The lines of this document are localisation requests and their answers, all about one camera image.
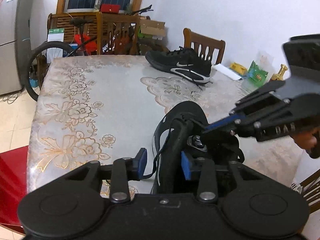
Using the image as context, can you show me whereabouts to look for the black sneaker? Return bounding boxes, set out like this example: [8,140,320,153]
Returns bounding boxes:
[145,47,212,85]
[151,101,245,194]

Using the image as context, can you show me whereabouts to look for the floral lace tablecloth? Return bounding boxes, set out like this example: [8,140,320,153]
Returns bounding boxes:
[26,54,306,196]

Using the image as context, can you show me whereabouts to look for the person's right hand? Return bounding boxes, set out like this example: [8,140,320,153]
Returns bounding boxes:
[291,127,319,159]

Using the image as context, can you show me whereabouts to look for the red liquor bottle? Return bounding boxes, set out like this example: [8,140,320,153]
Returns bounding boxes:
[270,64,288,81]

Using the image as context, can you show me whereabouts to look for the green snack packet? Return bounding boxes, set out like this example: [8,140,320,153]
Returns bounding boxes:
[247,61,268,87]

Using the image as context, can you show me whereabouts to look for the yellow packet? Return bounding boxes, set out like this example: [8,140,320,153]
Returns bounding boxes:
[229,62,248,76]

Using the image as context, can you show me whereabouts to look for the brown wooden chair near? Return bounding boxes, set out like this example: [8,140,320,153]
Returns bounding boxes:
[291,170,320,214]

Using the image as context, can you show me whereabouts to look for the brown wooden chair right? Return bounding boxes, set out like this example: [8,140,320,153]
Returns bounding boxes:
[183,28,226,64]

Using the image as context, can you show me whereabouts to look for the black bicycle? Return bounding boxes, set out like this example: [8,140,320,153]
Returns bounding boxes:
[24,7,168,100]

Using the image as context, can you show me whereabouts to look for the cardboard box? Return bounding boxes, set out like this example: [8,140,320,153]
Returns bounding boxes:
[138,18,166,40]

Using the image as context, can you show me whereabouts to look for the red wooden chair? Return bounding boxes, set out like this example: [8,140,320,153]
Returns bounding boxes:
[0,146,28,234]

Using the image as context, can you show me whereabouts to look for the white green box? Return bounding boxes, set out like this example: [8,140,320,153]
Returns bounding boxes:
[46,28,65,64]

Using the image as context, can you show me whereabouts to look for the red box on windowsill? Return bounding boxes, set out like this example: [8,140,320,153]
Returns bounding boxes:
[100,3,120,14]

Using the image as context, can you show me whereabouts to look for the silver refrigerator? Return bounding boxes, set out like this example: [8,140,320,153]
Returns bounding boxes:
[0,0,33,95]

